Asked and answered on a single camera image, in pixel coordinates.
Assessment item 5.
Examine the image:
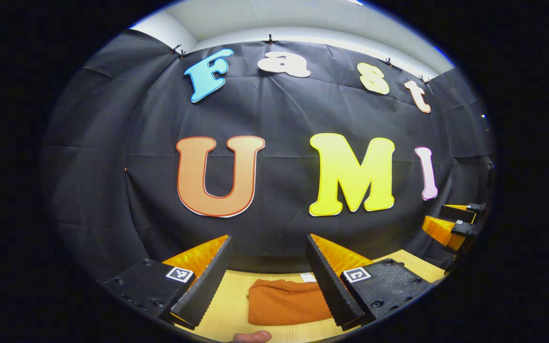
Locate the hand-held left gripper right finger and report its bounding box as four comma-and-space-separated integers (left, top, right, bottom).
305, 233, 432, 332

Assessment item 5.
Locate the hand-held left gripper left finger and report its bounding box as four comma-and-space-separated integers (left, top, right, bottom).
98, 234, 234, 330

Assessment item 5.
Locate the orange button-up shirt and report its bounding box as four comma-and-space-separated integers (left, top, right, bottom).
247, 272, 335, 327

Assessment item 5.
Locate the black backdrop cloth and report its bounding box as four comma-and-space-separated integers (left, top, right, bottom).
41, 29, 494, 282

